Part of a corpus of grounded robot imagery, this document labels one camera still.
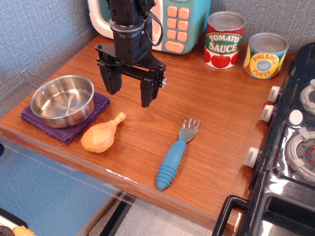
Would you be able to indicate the white stove knob middle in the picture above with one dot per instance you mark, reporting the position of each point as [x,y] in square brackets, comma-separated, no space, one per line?
[267,113]

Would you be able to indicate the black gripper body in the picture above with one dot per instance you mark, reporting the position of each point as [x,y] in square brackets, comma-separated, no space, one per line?
[131,53]

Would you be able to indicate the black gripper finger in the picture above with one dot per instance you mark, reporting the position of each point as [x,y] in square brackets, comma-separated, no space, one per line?
[149,91]
[111,79]

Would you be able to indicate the pineapple slices can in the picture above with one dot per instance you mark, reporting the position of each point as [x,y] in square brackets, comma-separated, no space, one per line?
[265,55]

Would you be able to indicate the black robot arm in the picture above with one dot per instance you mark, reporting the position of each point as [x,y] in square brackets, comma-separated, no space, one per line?
[130,12]

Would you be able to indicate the teal toy microwave oven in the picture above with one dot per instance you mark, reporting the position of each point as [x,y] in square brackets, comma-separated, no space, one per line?
[183,22]

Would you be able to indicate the purple folded cloth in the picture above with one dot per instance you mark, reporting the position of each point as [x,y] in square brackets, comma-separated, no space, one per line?
[67,135]

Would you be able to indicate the tomato sauce can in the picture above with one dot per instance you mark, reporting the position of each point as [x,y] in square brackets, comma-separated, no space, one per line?
[223,39]

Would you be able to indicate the blue handled fork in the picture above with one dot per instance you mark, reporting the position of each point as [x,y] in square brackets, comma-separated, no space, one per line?
[171,162]

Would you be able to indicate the black toy stove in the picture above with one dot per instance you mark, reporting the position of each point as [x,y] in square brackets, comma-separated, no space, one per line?
[282,189]

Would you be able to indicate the stainless steel pot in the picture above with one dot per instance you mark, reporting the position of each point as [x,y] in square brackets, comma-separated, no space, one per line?
[62,102]

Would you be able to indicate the white stove knob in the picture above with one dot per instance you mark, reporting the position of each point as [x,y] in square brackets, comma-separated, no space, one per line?
[252,157]
[273,94]
[267,113]

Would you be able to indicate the white stove knob front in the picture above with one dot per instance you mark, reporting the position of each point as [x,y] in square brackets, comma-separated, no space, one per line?
[252,157]

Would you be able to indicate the orange toy chicken drumstick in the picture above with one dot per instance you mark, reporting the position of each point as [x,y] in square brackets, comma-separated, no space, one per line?
[100,137]

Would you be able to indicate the orange object bottom left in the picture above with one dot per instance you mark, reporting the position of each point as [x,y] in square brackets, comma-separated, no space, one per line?
[22,231]

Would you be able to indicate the white stove knob rear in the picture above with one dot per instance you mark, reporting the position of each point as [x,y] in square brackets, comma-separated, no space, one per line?
[273,94]

